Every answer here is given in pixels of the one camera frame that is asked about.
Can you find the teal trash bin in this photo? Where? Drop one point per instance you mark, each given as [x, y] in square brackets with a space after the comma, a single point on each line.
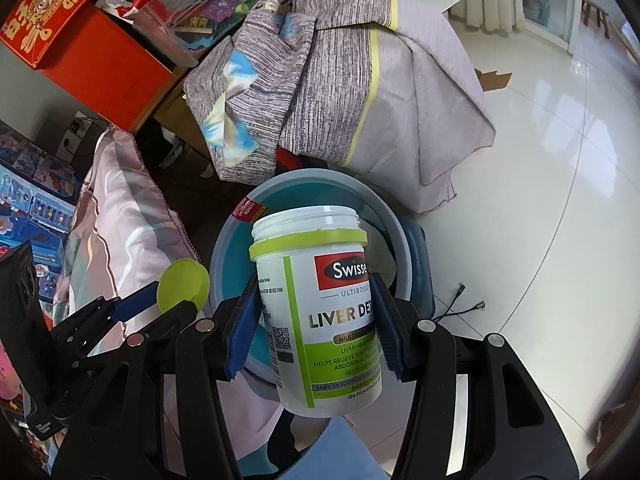
[230, 260]

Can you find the pink checked sheet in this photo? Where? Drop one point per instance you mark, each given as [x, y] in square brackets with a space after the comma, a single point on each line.
[125, 200]

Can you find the red box gold print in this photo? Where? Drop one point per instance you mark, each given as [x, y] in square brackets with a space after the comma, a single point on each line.
[45, 15]

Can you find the wooden stool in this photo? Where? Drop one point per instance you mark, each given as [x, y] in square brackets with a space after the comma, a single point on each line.
[597, 17]

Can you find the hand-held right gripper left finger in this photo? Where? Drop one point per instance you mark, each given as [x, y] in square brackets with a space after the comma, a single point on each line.
[242, 330]

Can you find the grey striped cloth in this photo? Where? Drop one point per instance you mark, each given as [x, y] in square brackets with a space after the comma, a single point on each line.
[325, 85]

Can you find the person's light blue clothing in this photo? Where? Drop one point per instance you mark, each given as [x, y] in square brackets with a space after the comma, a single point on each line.
[345, 450]

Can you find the red cardboard box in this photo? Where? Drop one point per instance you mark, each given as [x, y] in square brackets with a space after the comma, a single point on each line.
[110, 70]

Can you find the wooden cabinet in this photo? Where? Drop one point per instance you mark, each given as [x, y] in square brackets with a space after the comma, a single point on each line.
[175, 110]

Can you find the clear plastic storage box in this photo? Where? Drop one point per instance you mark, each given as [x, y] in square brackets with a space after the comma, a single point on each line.
[200, 5]

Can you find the white power strip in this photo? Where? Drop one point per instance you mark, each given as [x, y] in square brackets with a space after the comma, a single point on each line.
[72, 135]

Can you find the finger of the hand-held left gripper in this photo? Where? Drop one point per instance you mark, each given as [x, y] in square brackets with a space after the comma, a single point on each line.
[137, 302]
[85, 317]

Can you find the white supplement bottle green label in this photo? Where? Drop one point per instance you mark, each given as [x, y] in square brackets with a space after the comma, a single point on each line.
[310, 270]

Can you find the blue toy box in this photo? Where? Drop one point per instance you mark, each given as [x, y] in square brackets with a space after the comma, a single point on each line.
[35, 200]

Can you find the cardboard piece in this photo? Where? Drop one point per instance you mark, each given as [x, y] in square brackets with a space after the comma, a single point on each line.
[492, 80]

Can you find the green bottle lid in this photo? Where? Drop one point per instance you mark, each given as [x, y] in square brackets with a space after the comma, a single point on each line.
[185, 282]

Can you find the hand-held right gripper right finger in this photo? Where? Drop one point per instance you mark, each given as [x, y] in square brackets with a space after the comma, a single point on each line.
[390, 330]

